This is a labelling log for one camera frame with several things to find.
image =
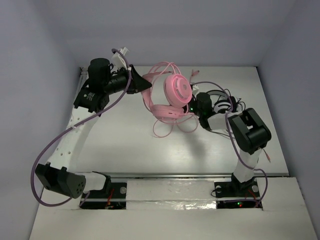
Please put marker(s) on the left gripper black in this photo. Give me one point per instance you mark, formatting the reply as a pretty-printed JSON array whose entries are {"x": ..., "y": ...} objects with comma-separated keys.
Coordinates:
[{"x": 131, "y": 80}]

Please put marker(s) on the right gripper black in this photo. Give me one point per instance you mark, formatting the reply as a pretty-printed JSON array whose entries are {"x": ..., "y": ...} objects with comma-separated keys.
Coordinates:
[{"x": 184, "y": 108}]

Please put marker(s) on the pink headphones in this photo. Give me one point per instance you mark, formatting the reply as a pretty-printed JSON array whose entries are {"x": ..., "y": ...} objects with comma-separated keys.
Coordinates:
[{"x": 176, "y": 88}]

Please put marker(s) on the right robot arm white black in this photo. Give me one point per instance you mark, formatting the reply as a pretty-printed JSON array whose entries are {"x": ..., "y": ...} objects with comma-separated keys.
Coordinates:
[{"x": 249, "y": 136}]

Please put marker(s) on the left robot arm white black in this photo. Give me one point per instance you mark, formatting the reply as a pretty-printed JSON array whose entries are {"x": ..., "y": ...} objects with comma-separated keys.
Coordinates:
[{"x": 56, "y": 165}]

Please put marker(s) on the black white headphones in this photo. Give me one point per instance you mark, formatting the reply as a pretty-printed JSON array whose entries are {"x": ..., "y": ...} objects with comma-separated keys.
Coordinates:
[{"x": 226, "y": 101}]

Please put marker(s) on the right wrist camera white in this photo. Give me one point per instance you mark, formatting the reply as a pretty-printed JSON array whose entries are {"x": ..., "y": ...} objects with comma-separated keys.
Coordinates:
[{"x": 195, "y": 89}]

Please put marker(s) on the aluminium rail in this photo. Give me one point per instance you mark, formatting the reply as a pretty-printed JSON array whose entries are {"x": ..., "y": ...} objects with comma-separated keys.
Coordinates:
[{"x": 125, "y": 175}]

